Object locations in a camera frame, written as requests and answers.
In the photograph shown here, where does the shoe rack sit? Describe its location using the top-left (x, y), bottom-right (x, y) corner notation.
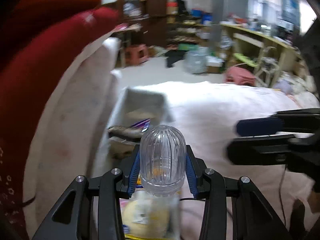
top-left (165, 20), bottom-right (213, 49)

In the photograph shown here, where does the pink plastic stool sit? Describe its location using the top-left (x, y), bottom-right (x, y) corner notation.
top-left (224, 65), bottom-right (258, 87)
top-left (124, 44), bottom-right (150, 66)

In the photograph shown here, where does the black cloth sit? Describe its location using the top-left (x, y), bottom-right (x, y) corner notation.
top-left (165, 50), bottom-right (187, 68)

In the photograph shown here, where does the white storage box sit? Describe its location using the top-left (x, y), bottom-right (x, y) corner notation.
top-left (96, 86), bottom-right (175, 170)

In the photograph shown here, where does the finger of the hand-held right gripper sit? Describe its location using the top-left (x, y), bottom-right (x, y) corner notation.
top-left (227, 134), bottom-right (298, 166)
top-left (236, 108), bottom-right (320, 137)

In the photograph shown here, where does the light wooden desk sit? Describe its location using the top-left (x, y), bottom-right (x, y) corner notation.
top-left (220, 22), bottom-right (309, 74)

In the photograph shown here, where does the grey refrigerator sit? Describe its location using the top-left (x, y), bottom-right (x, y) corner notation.
top-left (211, 0), bottom-right (248, 45)

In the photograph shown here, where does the clear plastic bag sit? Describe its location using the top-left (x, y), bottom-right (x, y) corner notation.
top-left (184, 48), bottom-right (210, 75)

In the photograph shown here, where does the pale patterned cloth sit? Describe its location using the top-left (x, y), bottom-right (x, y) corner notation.
top-left (272, 71), bottom-right (320, 105)

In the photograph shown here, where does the black backpack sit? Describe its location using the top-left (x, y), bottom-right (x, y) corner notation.
top-left (175, 0), bottom-right (187, 18)

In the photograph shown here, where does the white frame chair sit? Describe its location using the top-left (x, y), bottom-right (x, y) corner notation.
top-left (254, 45), bottom-right (284, 88)

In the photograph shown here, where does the dark wooden cabinet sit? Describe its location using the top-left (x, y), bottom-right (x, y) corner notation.
top-left (100, 0), bottom-right (173, 48)

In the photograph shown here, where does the yellow bread packet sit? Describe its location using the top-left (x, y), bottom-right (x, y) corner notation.
top-left (120, 196), bottom-right (180, 240)

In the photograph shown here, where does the red quilt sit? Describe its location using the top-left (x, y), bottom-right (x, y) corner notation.
top-left (0, 0), bottom-right (103, 65)
top-left (0, 6), bottom-right (120, 240)

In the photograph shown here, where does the purple snack bag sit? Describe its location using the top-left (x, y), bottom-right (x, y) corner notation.
top-left (130, 119), bottom-right (153, 133)

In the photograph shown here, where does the clear plastic jar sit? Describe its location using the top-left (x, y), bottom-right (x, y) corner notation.
top-left (139, 124), bottom-right (187, 197)

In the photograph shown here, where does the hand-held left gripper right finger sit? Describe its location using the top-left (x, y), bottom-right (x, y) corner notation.
top-left (185, 144), bottom-right (293, 240)

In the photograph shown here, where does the light green board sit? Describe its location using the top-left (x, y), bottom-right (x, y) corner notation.
top-left (232, 53), bottom-right (259, 68)

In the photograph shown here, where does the white bed blanket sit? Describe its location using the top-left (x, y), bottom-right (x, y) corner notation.
top-left (90, 81), bottom-right (320, 240)

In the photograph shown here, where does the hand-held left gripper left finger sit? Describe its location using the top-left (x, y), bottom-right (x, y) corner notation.
top-left (32, 144), bottom-right (141, 240)

